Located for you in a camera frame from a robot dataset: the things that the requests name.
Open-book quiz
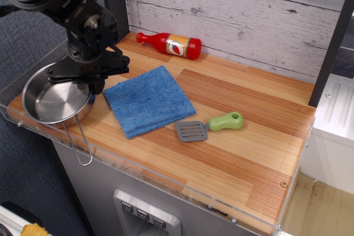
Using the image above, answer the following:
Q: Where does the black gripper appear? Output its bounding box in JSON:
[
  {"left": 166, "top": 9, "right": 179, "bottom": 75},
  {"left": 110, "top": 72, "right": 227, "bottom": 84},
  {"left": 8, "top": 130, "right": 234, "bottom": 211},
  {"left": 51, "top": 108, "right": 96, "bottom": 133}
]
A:
[{"left": 44, "top": 50, "right": 130, "bottom": 95}]

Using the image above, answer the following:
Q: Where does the stainless steel saucepan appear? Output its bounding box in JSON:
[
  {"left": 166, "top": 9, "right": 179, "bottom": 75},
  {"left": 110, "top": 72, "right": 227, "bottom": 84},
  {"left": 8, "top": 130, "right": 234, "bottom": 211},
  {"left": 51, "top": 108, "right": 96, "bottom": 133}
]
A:
[{"left": 22, "top": 64, "right": 96, "bottom": 166}]

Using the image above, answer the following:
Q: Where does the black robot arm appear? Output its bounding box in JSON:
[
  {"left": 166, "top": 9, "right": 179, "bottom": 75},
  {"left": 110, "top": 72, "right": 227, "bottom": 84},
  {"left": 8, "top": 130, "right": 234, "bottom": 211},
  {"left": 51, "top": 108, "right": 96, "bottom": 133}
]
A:
[{"left": 8, "top": 0, "right": 130, "bottom": 95}]

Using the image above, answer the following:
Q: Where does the blue folded cloth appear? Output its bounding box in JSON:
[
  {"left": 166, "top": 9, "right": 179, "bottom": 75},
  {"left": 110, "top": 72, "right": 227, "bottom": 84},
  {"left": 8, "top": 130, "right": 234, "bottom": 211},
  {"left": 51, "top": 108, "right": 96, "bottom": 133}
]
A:
[{"left": 103, "top": 65, "right": 196, "bottom": 139}]

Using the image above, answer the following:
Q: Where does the red toy sauce bottle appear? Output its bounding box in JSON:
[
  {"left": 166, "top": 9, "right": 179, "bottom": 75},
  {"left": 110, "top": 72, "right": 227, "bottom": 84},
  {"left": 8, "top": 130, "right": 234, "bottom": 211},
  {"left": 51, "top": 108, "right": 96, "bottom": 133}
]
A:
[{"left": 136, "top": 33, "right": 202, "bottom": 60}]

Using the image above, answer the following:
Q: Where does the grey toy kitchen cabinet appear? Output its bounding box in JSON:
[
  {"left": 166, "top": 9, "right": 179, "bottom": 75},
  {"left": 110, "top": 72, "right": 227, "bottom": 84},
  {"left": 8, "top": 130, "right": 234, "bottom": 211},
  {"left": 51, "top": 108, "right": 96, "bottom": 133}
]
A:
[{"left": 51, "top": 140, "right": 259, "bottom": 236}]

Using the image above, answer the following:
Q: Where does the green grey toy spatula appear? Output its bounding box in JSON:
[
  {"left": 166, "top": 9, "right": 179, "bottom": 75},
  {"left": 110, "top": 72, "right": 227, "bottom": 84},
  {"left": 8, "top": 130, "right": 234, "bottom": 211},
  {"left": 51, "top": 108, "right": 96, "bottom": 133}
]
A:
[{"left": 175, "top": 112, "right": 244, "bottom": 142}]

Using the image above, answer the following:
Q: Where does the silver button panel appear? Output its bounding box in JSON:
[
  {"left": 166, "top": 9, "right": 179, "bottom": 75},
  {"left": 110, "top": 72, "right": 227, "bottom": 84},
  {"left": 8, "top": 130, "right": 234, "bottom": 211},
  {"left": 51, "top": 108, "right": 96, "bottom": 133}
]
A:
[{"left": 113, "top": 189, "right": 182, "bottom": 235}]

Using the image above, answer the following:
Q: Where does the yellow object bottom left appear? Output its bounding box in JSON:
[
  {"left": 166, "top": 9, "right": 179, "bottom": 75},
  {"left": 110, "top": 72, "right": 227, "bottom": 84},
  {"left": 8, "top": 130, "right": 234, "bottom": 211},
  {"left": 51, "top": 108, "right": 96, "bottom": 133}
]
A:
[{"left": 20, "top": 223, "right": 50, "bottom": 236}]

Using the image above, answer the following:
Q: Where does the white toy sink unit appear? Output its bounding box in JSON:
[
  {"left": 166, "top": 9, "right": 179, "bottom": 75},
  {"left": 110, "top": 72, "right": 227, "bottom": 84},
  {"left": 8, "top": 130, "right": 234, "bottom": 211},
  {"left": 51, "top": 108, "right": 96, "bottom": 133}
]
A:
[{"left": 300, "top": 74, "right": 353, "bottom": 194}]

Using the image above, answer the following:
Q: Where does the clear acrylic guard rail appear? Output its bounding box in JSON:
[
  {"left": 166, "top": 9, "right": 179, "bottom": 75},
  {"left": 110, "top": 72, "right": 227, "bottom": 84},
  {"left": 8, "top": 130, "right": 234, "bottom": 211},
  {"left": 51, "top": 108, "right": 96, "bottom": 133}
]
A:
[{"left": 0, "top": 9, "right": 316, "bottom": 236}]

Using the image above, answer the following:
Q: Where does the dark right frame post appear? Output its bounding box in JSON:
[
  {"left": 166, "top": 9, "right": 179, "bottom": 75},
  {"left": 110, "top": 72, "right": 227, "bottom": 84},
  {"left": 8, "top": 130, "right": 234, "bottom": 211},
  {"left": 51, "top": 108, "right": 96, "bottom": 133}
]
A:
[{"left": 308, "top": 0, "right": 353, "bottom": 107}]

